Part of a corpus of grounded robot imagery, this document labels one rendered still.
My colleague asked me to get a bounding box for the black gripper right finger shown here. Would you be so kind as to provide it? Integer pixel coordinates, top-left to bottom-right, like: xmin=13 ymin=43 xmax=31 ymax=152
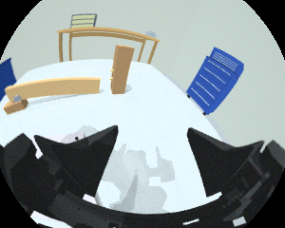
xmin=187 ymin=128 xmax=265 ymax=198

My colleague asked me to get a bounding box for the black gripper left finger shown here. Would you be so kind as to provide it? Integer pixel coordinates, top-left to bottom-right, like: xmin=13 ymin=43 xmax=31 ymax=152
xmin=33 ymin=125 xmax=119 ymax=198

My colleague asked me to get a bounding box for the long wooden rail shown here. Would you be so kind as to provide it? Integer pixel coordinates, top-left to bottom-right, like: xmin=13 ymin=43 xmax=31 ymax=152
xmin=6 ymin=77 xmax=101 ymax=102

